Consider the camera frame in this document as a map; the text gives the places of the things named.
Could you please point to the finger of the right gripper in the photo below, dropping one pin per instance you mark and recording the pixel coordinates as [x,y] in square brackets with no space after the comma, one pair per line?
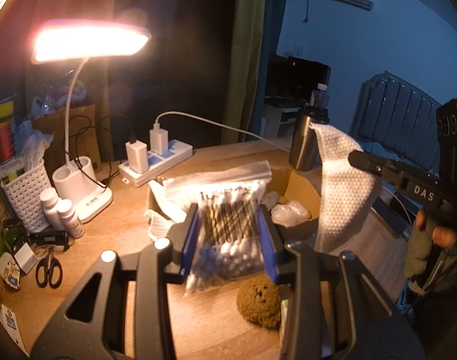
[389,170]

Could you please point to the cardboard box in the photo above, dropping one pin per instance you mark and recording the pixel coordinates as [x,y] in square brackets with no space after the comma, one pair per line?
[183,190]

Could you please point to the white charger plug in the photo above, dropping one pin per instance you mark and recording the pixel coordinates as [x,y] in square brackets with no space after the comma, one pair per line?
[137,153]
[158,138]

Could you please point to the white textured cloth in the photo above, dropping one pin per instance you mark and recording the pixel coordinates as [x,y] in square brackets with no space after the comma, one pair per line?
[347,193]

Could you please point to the right hand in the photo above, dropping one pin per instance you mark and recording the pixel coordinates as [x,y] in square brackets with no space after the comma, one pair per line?
[441,236]

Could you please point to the brown plush toy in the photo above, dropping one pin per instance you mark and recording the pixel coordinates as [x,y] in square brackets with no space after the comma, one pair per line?
[258,301]

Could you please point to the white desk lamp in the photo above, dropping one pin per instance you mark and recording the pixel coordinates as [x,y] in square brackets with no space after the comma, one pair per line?
[81,40]

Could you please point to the stainless steel tumbler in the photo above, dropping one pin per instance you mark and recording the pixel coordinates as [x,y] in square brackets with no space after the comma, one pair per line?
[304,146]

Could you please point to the black television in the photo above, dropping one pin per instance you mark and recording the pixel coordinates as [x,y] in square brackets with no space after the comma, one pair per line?
[290,81]

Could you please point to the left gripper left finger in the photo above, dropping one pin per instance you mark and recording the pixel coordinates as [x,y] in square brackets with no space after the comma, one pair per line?
[90,323]

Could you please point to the clear water bottle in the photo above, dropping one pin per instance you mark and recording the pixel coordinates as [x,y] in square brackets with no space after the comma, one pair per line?
[319,96]

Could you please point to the small white adapter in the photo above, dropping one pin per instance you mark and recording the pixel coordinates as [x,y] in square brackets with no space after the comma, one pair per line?
[26,258]

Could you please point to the white perforated basket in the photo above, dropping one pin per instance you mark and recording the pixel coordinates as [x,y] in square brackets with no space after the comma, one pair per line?
[23,194]

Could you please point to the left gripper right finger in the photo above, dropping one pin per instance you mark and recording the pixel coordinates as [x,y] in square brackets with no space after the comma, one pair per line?
[330,294]

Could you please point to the grey knitted glove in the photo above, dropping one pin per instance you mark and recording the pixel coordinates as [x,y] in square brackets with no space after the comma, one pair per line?
[270,200]

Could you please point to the grey bed headboard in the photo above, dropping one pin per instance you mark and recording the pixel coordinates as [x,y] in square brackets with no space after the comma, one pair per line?
[400,118]

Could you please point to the white pill bottle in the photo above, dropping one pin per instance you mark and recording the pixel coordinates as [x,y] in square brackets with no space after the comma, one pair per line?
[69,219]
[49,201]

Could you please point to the white paper towel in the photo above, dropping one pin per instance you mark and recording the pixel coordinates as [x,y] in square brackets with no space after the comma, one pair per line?
[161,214]

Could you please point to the cotton swab bag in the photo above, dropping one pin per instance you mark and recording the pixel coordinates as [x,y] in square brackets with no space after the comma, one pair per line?
[228,244]

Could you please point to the black scissors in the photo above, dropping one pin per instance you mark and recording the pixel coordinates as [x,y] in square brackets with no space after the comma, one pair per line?
[48,271]

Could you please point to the white power strip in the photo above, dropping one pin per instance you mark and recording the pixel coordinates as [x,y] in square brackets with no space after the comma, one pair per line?
[178,152]

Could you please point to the white paper box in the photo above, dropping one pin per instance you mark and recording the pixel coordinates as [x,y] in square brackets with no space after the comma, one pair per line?
[10,323]

